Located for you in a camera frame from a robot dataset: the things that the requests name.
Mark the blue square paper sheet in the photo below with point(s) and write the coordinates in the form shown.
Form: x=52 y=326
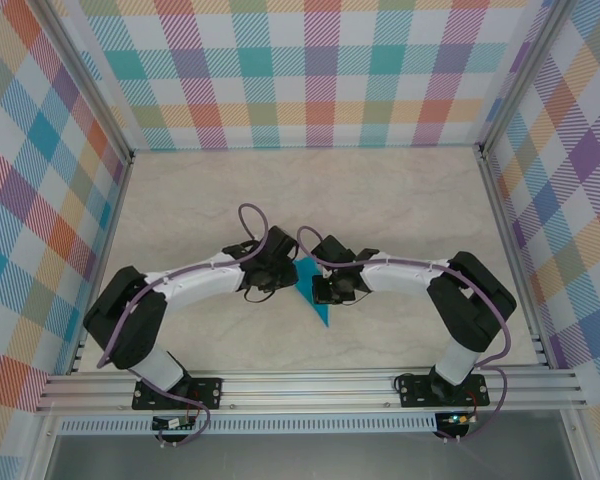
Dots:
x=306 y=282

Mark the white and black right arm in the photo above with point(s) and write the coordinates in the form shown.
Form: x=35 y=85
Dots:
x=405 y=277

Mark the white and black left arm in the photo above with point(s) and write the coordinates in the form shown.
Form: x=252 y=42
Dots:
x=195 y=282

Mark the small circuit board green light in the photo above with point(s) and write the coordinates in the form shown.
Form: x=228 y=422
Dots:
x=457 y=419

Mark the small black circuit board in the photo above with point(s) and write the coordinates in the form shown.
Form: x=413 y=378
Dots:
x=172 y=424

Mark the aluminium mounting rail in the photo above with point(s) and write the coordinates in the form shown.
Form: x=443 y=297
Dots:
x=305 y=392

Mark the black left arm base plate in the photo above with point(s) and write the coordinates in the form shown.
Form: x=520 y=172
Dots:
x=210 y=390

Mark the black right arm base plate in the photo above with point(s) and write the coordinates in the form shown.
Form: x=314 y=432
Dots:
x=410 y=397

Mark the aluminium side frame rail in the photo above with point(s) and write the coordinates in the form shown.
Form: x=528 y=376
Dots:
x=503 y=225
x=113 y=225

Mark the aluminium upright frame post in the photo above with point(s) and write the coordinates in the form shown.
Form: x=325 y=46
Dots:
x=87 y=82
x=521 y=75

